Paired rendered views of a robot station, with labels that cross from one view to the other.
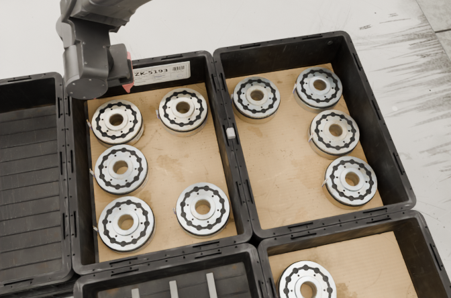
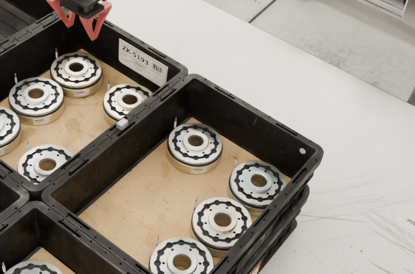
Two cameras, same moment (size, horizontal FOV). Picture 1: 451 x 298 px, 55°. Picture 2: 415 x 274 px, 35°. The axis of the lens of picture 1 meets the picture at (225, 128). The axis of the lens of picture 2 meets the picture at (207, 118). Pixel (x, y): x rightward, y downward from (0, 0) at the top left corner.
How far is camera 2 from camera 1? 0.68 m
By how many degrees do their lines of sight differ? 31
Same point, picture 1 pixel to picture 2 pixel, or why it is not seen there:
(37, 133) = not seen: hidden behind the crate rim
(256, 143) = (153, 177)
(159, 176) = (55, 129)
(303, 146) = (186, 215)
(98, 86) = not seen: outside the picture
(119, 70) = (84, 0)
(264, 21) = (315, 137)
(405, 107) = not seen: outside the picture
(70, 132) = (29, 35)
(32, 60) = not seen: hidden behind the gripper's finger
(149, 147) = (76, 108)
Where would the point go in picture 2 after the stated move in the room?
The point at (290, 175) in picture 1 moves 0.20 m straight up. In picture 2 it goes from (145, 221) to (150, 143)
